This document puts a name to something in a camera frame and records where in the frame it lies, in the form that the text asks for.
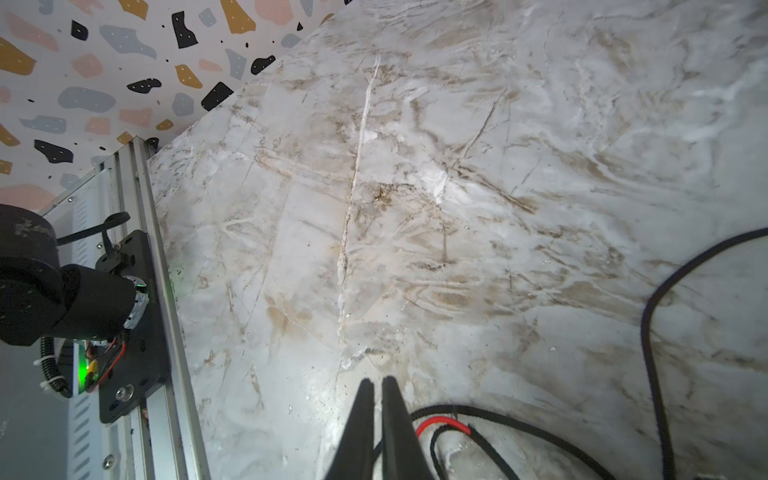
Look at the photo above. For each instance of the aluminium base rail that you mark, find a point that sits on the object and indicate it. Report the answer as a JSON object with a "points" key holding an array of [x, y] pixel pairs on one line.
{"points": [[140, 423]]}

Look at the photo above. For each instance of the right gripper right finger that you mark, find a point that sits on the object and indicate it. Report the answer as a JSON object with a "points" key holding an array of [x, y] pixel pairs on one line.
{"points": [[402, 456]]}

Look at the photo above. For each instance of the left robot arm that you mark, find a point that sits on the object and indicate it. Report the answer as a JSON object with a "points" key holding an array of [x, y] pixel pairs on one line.
{"points": [[42, 298]]}

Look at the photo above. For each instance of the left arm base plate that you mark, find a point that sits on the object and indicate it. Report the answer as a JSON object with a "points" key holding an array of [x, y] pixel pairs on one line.
{"points": [[144, 366]]}

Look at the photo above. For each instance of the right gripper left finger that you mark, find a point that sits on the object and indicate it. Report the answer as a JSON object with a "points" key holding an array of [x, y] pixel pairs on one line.
{"points": [[353, 459]]}

